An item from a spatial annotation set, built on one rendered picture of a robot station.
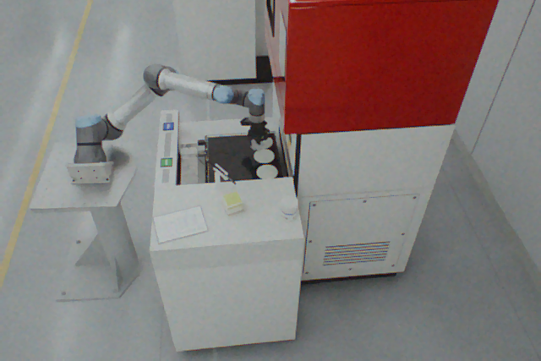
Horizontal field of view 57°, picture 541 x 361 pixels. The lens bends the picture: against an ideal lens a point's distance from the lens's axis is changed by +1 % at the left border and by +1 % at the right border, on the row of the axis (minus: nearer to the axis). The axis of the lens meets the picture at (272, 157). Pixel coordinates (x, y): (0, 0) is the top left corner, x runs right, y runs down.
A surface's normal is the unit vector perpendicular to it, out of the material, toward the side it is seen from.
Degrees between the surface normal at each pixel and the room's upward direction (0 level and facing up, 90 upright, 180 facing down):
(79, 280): 0
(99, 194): 0
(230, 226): 0
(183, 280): 90
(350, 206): 90
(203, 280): 90
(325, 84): 90
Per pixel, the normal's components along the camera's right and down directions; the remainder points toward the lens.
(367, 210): 0.11, 0.69
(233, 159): 0.01, -0.72
